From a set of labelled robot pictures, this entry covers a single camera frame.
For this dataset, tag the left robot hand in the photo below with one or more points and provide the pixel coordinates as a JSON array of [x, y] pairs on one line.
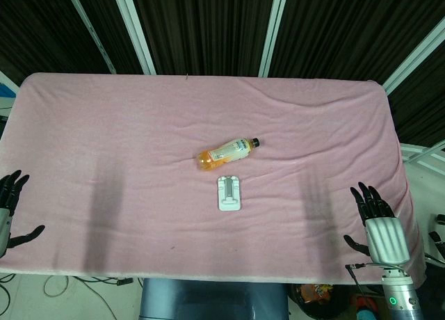
[[7, 208]]

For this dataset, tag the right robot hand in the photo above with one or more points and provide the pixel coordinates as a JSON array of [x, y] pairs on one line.
[[386, 238]]

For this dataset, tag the orange juice bottle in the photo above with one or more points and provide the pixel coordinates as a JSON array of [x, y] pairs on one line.
[[226, 153]]

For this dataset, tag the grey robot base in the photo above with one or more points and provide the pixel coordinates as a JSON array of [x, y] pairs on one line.
[[213, 301]]

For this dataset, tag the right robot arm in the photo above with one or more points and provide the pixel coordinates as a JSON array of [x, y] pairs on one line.
[[400, 292]]

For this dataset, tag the black device at table edge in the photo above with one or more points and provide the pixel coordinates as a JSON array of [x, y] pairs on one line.
[[438, 238]]

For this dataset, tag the black bin with snacks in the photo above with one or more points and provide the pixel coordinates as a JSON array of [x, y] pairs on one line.
[[318, 297]]

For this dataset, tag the white phone stand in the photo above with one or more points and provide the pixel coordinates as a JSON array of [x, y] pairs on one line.
[[229, 194]]

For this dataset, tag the pink tablecloth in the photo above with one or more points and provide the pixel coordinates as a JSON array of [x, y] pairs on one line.
[[208, 181]]

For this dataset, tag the dark curtain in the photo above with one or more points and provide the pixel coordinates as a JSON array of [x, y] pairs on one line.
[[215, 28]]

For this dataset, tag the white frame post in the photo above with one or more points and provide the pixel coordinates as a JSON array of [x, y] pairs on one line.
[[273, 31], [415, 62], [90, 28], [133, 29]]

